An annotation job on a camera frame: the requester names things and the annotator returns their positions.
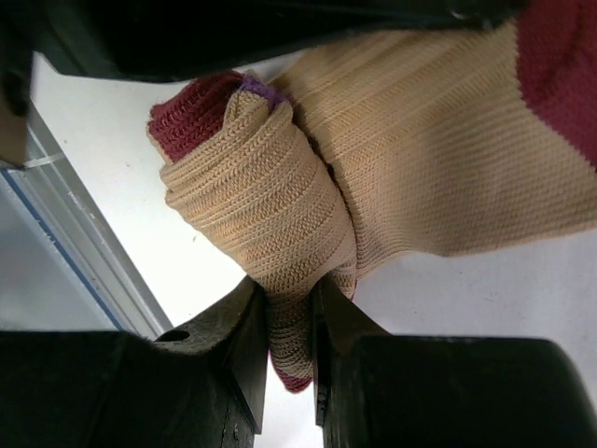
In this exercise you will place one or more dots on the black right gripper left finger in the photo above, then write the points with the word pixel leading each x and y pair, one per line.
pixel 201 384

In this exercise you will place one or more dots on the tan maroon striped sock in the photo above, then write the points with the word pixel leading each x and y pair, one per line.
pixel 365 149

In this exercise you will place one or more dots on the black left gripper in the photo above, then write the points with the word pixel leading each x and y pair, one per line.
pixel 174 41

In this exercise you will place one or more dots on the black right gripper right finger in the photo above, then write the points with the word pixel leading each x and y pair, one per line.
pixel 376 389

